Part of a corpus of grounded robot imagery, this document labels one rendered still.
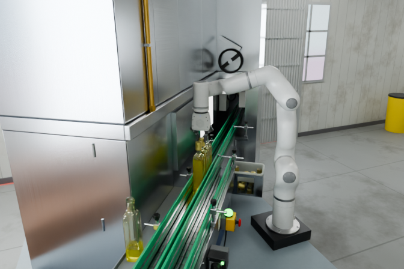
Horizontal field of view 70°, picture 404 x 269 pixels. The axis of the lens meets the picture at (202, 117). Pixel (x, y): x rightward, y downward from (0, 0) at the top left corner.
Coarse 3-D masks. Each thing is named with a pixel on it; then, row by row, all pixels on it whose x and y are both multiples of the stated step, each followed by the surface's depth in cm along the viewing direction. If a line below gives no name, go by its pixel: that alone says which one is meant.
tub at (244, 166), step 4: (232, 164) 203; (236, 164) 208; (240, 164) 207; (244, 164) 206; (248, 164) 206; (252, 164) 205; (256, 164) 204; (260, 164) 203; (240, 168) 208; (244, 168) 207; (248, 168) 206; (252, 168) 205; (256, 168) 205; (264, 168) 197; (236, 172) 192; (240, 172) 191; (244, 172) 191; (248, 172) 191; (256, 172) 205
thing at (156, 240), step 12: (228, 120) 269; (216, 144) 221; (192, 180) 161; (180, 192) 144; (180, 204) 144; (168, 216) 127; (168, 228) 128; (156, 240) 115; (144, 252) 105; (144, 264) 106
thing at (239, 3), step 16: (224, 0) 241; (240, 0) 238; (256, 0) 235; (224, 16) 245; (240, 16) 241; (256, 16) 238; (224, 32) 248; (240, 32) 245; (256, 32) 242; (224, 48) 252; (256, 48) 245; (256, 64) 249
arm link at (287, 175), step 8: (280, 160) 157; (288, 160) 155; (280, 168) 151; (288, 168) 149; (296, 168) 150; (280, 176) 150; (288, 176) 148; (296, 176) 149; (280, 184) 153; (288, 184) 151; (296, 184) 152; (280, 192) 159; (288, 192) 157; (280, 200) 160; (288, 200) 159
